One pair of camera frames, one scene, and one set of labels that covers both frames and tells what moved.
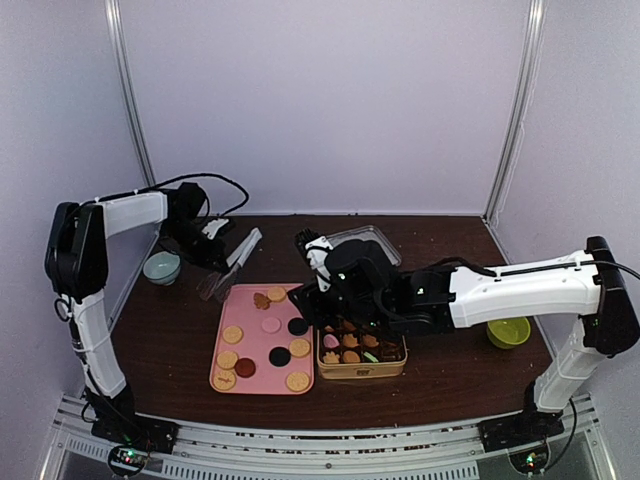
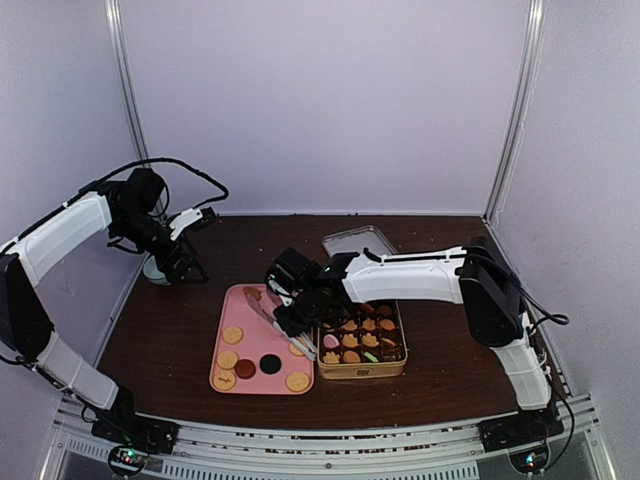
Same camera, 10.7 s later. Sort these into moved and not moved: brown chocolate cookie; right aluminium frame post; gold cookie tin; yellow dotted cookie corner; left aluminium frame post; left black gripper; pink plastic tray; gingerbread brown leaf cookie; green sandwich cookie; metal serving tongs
Moved: left black gripper; gingerbread brown leaf cookie; metal serving tongs
Not moved: pink plastic tray; brown chocolate cookie; yellow dotted cookie corner; green sandwich cookie; right aluminium frame post; left aluminium frame post; gold cookie tin
